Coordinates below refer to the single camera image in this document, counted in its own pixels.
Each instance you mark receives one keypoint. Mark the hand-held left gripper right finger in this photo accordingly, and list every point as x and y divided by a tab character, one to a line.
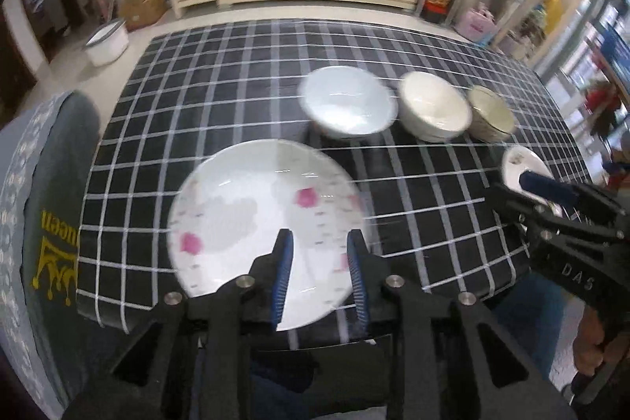
357	272

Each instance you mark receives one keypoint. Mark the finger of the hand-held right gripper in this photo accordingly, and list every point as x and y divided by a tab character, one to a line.
512	203
541	186

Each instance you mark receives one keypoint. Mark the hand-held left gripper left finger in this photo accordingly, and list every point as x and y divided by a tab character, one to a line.
283	272

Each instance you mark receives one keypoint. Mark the green floral deep plate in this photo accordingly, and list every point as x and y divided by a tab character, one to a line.
514	164

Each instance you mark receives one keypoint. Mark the large pink flower plate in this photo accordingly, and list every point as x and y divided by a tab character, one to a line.
246	203

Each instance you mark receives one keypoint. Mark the cream bowl with dark rim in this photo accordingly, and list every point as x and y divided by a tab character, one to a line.
433	105

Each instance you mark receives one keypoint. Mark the person's right hand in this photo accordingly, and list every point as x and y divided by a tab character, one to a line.
588	346

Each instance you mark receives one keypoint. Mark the person's blue jeans leg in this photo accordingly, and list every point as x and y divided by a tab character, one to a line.
531	316

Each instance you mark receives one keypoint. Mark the small cream bowl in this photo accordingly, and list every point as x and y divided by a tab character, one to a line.
492	112

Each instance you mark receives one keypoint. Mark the white bowl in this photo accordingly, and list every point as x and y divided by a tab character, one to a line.
344	100

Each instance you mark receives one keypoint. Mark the pink bag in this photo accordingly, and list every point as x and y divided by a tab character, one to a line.
475	25

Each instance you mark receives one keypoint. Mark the yellow container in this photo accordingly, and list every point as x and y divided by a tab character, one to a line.
552	9

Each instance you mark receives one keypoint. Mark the black white checkered tablecloth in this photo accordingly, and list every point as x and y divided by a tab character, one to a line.
221	80

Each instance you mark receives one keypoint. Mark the white enamel pot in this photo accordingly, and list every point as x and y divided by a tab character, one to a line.
106	48

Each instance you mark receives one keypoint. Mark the cardboard box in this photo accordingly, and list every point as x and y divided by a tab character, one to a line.
142	4

